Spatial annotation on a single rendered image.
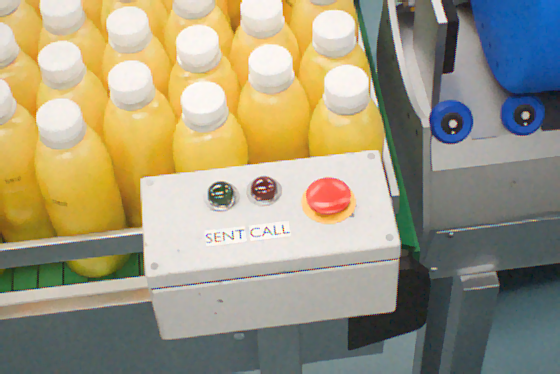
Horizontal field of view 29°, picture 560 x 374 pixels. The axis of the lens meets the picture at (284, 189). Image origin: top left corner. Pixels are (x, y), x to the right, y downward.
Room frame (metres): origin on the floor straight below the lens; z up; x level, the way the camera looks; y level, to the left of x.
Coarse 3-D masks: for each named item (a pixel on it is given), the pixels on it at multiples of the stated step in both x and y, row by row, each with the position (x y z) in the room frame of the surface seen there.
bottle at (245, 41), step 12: (240, 36) 0.76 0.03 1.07; (252, 36) 0.75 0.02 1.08; (264, 36) 0.74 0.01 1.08; (276, 36) 0.75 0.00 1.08; (288, 36) 0.76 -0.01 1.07; (240, 48) 0.75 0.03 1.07; (252, 48) 0.74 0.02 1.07; (288, 48) 0.75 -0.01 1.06; (240, 60) 0.74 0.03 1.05; (300, 60) 0.76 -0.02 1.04; (240, 72) 0.74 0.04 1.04; (240, 84) 0.74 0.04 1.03
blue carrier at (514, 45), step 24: (480, 0) 0.86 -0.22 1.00; (504, 0) 0.79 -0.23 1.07; (528, 0) 0.73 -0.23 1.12; (552, 0) 0.70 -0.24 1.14; (480, 24) 0.85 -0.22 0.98; (504, 24) 0.78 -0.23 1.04; (528, 24) 0.72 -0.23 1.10; (552, 24) 0.70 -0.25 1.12; (504, 48) 0.77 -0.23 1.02; (528, 48) 0.71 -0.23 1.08; (552, 48) 0.69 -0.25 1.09; (504, 72) 0.76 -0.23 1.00; (528, 72) 0.70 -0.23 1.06; (552, 72) 0.70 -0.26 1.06
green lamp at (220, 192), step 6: (222, 180) 0.55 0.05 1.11; (210, 186) 0.55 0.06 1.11; (216, 186) 0.54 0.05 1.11; (222, 186) 0.54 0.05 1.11; (228, 186) 0.54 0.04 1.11; (210, 192) 0.54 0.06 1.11; (216, 192) 0.54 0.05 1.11; (222, 192) 0.54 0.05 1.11; (228, 192) 0.54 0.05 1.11; (234, 192) 0.54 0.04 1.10; (210, 198) 0.54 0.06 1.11; (216, 198) 0.53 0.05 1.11; (222, 198) 0.53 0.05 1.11; (228, 198) 0.53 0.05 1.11; (216, 204) 0.53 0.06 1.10; (222, 204) 0.53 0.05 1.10
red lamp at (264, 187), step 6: (258, 180) 0.55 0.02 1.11; (264, 180) 0.55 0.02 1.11; (270, 180) 0.55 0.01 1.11; (252, 186) 0.54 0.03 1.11; (258, 186) 0.54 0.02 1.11; (264, 186) 0.54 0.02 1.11; (270, 186) 0.54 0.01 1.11; (276, 186) 0.54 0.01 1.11; (252, 192) 0.54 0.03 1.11; (258, 192) 0.54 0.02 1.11; (264, 192) 0.54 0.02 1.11; (270, 192) 0.54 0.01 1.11; (276, 192) 0.54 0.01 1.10; (258, 198) 0.54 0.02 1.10; (264, 198) 0.53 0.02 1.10; (270, 198) 0.54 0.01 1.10
